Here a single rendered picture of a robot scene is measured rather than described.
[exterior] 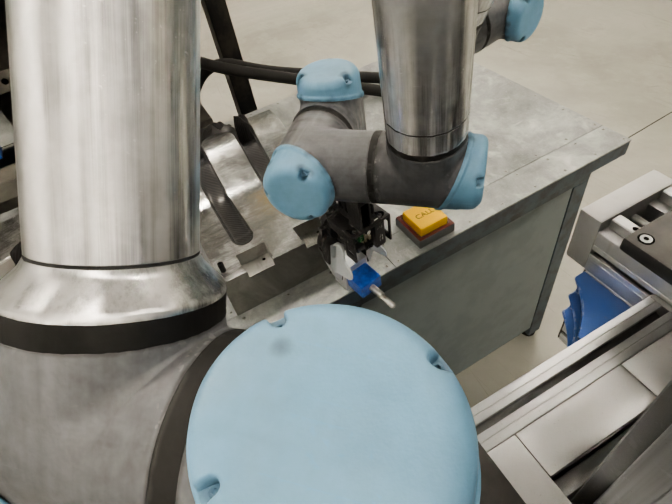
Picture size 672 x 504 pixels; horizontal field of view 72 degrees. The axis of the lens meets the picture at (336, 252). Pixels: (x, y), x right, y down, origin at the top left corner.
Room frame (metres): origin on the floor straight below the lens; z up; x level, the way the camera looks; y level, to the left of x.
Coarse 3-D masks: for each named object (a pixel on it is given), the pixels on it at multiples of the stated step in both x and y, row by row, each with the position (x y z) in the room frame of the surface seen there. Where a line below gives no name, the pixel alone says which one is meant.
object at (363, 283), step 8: (360, 256) 0.53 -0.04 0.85; (352, 264) 0.51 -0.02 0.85; (360, 264) 0.52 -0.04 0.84; (352, 272) 0.51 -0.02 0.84; (360, 272) 0.50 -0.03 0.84; (368, 272) 0.50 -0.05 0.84; (376, 272) 0.50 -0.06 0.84; (344, 280) 0.50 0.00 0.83; (352, 280) 0.49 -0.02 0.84; (360, 280) 0.49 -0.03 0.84; (368, 280) 0.48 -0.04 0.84; (376, 280) 0.48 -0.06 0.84; (352, 288) 0.49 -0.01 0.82; (360, 288) 0.47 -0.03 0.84; (368, 288) 0.47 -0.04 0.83; (376, 288) 0.47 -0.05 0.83; (384, 296) 0.45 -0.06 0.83; (392, 304) 0.43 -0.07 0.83
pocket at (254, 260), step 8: (256, 248) 0.57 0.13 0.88; (264, 248) 0.57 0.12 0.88; (240, 256) 0.56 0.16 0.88; (248, 256) 0.56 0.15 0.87; (256, 256) 0.57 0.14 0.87; (264, 256) 0.56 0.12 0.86; (248, 264) 0.55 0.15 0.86; (256, 264) 0.55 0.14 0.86; (264, 264) 0.55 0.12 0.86; (272, 264) 0.53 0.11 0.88; (248, 272) 0.53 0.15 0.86; (256, 272) 0.52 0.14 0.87
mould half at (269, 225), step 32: (256, 128) 0.87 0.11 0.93; (224, 160) 0.80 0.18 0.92; (256, 192) 0.72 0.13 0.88; (256, 224) 0.62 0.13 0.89; (288, 224) 0.60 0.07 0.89; (224, 256) 0.56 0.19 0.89; (288, 256) 0.54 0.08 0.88; (320, 256) 0.56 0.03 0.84; (256, 288) 0.51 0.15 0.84; (288, 288) 0.53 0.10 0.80
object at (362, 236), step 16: (336, 208) 0.50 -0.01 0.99; (352, 208) 0.46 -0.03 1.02; (368, 208) 0.46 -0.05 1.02; (336, 224) 0.48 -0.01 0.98; (352, 224) 0.47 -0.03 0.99; (368, 224) 0.46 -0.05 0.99; (352, 240) 0.44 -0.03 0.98; (368, 240) 0.47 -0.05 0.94; (384, 240) 0.47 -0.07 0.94; (352, 256) 0.45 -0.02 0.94
